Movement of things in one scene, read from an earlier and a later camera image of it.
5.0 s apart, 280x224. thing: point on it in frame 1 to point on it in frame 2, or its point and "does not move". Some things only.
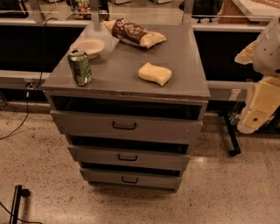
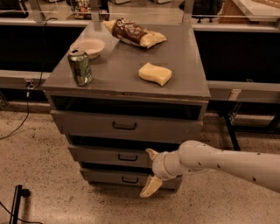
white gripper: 269,55 to 159,167
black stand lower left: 18,193 does not move
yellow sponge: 155,73 does not move
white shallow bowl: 91,46 does not move
